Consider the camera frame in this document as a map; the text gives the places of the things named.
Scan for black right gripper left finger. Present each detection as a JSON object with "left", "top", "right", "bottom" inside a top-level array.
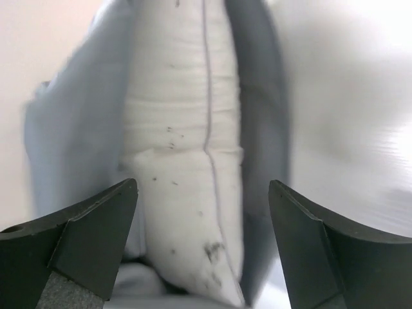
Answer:
[{"left": 1, "top": 178, "right": 138, "bottom": 308}]

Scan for white pillow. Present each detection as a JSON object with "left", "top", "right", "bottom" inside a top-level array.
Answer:
[{"left": 122, "top": 1, "right": 245, "bottom": 307}]

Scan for grey pillowcase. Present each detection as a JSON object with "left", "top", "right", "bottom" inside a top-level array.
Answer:
[{"left": 24, "top": 1, "right": 290, "bottom": 308}]

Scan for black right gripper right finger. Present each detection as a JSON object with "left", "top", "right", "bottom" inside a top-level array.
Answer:
[{"left": 268, "top": 180, "right": 411, "bottom": 309}]

